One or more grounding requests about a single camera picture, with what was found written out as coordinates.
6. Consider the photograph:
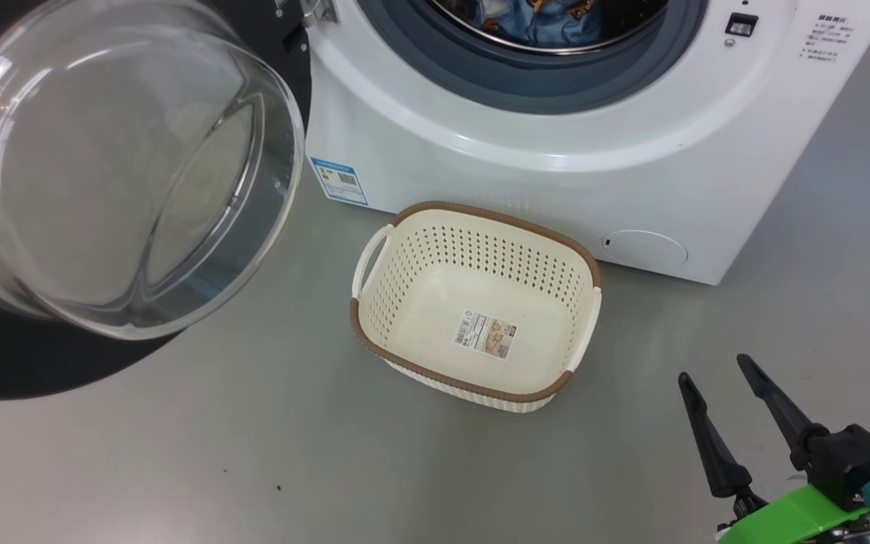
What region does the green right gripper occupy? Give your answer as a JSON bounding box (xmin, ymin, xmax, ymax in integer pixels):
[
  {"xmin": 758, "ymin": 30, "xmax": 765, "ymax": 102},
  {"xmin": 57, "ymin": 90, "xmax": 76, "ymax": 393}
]
[{"xmin": 678, "ymin": 354, "xmax": 870, "ymax": 544}]

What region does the blue garment with orange print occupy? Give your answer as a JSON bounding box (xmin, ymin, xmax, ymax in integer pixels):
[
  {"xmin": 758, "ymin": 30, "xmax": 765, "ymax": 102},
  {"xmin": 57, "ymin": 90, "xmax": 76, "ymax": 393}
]
[{"xmin": 473, "ymin": 0, "xmax": 609, "ymax": 48}]

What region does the black round glass washer door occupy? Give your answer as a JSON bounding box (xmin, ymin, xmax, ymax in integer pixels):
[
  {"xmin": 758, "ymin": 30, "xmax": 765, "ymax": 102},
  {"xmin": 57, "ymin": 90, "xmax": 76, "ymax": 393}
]
[{"xmin": 0, "ymin": 0, "xmax": 313, "ymax": 401}]

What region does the white front-load washing machine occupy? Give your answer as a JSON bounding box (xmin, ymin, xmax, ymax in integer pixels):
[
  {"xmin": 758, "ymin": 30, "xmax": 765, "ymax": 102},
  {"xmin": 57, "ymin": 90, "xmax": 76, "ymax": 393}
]
[{"xmin": 305, "ymin": 0, "xmax": 870, "ymax": 286}]

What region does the grey rubber door gasket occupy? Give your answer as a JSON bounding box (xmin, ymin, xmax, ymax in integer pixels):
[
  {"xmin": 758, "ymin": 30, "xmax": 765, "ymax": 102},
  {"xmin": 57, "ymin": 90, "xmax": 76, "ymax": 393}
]
[{"xmin": 356, "ymin": 0, "xmax": 710, "ymax": 116}]

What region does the round white filter cover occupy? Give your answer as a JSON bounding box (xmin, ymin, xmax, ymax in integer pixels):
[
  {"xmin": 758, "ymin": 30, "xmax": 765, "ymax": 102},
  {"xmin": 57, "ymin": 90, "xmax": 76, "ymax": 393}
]
[{"xmin": 603, "ymin": 230, "xmax": 689, "ymax": 267}]

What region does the paper sticker inside basket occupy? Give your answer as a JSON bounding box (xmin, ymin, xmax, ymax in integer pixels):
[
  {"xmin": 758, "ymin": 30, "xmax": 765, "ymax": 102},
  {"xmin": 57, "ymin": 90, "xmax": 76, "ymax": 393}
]
[{"xmin": 453, "ymin": 311, "xmax": 519, "ymax": 360}]

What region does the cream laundry basket brown rim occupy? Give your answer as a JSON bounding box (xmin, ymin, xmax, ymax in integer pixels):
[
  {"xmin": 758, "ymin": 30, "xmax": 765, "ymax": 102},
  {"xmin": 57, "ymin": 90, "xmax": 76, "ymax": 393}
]
[{"xmin": 350, "ymin": 200, "xmax": 603, "ymax": 414}]

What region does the blue energy label sticker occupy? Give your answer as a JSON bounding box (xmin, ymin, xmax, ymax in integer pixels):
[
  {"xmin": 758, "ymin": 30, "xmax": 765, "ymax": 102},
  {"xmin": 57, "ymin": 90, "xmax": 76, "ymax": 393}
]
[{"xmin": 310, "ymin": 156, "xmax": 369, "ymax": 207}]

